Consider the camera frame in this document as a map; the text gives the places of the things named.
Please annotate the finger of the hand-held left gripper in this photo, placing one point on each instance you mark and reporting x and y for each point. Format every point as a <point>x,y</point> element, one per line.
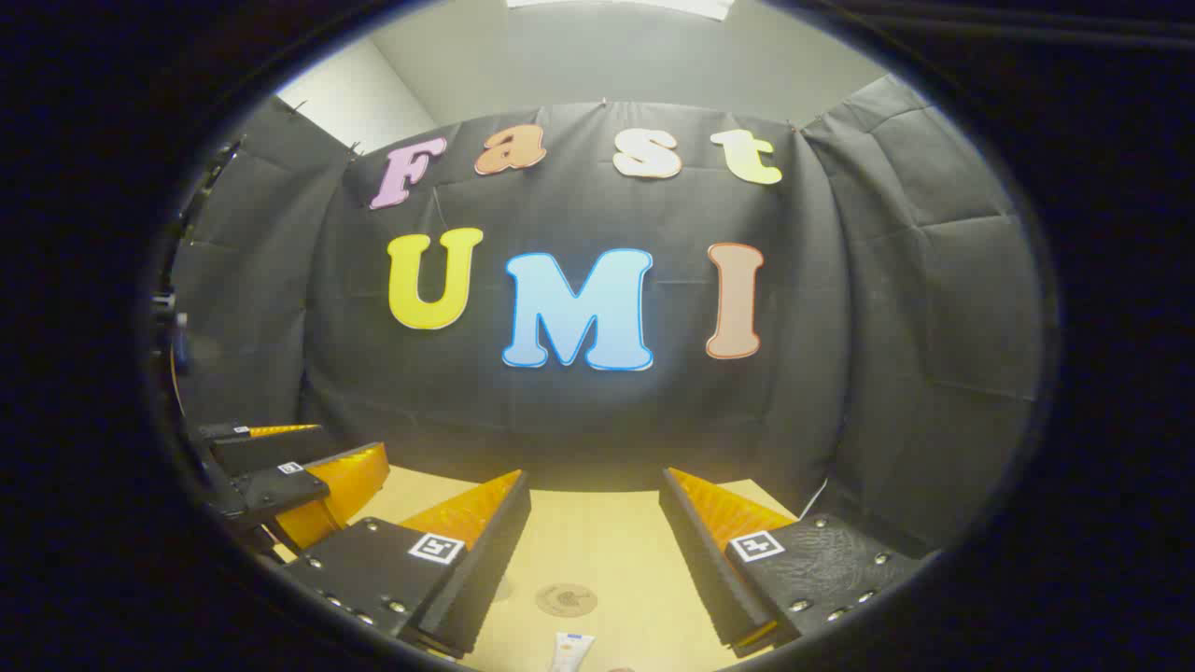
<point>271,448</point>
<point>280,490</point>

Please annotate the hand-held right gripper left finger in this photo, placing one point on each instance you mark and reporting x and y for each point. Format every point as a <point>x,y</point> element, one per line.
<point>485,569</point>

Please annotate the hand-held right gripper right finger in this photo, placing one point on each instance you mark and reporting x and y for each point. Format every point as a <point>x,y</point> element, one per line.
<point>700,569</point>

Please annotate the round wooden coaster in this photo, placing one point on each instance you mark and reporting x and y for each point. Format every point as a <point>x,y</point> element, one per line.
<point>566,600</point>

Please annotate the white toothpaste tube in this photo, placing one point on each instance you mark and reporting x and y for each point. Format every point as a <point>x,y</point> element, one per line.
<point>570,653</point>

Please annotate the light wooden desktop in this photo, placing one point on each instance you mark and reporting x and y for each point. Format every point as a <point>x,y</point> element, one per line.
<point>597,541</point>

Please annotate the black backdrop cloth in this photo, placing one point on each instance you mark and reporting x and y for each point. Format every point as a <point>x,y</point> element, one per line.
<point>653,420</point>

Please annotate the ceiling light panel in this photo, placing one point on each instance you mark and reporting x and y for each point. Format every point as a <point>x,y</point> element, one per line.
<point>653,5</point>

